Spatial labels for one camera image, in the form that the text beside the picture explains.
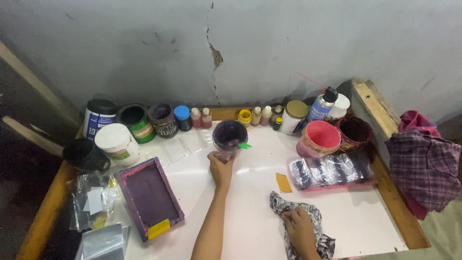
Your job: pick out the purple ink cup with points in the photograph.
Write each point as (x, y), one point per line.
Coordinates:
(229, 135)

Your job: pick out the person's right fingers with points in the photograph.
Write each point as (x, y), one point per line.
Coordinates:
(289, 218)

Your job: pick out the open green can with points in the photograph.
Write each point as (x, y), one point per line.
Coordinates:
(139, 124)

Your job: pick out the dark red ink tub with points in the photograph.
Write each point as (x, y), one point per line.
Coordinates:
(355, 133)

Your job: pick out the black jar blue lid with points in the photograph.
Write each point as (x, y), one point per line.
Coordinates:
(183, 119)

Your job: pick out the orange card piece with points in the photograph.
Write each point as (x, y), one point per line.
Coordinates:
(283, 182)

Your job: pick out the grey patterned rag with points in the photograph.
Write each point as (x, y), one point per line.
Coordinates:
(317, 242)

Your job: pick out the wooden beam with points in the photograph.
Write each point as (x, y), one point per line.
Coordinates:
(375, 104)

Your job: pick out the purple plaid cloth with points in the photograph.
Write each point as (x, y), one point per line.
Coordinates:
(424, 169)

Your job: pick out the green stirring stick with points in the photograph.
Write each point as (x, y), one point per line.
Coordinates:
(244, 146)

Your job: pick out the yellow capped jar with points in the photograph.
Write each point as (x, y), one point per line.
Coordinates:
(244, 117)

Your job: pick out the heap of clear plastic bags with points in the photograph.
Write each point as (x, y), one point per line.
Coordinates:
(92, 202)

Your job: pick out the small red pigment bottle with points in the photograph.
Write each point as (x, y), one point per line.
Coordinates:
(206, 119)
(195, 119)

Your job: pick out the purple stained printing frame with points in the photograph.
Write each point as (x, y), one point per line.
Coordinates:
(149, 196)

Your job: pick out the white can black lid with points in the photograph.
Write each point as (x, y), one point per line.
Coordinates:
(97, 119)

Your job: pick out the blue spray can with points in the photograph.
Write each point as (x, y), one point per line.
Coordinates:
(320, 107)

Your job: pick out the open dark stained jar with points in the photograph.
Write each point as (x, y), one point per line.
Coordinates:
(164, 122)

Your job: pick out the yellow squeegee card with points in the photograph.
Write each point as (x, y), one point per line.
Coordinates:
(158, 229)

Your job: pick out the pink cloth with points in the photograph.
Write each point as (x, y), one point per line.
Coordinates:
(417, 121)

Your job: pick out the black bottle yellow cap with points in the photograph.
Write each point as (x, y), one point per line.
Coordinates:
(277, 124)

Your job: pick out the plain white jar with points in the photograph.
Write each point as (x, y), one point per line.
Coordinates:
(341, 104)

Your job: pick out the silver foil bags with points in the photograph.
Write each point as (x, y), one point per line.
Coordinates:
(103, 243)

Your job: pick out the black plastic container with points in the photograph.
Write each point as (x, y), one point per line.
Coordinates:
(85, 155)

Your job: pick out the white plastic bucket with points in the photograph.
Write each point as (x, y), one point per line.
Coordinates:
(117, 144)

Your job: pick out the person's left fingers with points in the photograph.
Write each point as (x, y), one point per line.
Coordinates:
(218, 156)

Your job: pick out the small brown pigment bottle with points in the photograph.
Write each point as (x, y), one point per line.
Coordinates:
(265, 116)
(277, 112)
(256, 117)

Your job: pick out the white jar gold lid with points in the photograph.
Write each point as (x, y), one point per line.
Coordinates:
(293, 119)

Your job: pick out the person's left hand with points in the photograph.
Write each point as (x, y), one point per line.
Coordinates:
(221, 169)

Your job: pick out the pink ink tub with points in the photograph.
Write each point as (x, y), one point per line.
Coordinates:
(319, 139)

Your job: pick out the plastic wrapped printing frame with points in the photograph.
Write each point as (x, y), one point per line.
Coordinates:
(330, 171)

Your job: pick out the clear plastic sheet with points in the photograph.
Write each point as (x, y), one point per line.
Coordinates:
(180, 148)

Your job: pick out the wooden planks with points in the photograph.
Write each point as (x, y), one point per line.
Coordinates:
(32, 135)

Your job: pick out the person's right hand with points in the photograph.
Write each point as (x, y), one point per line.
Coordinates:
(301, 227)

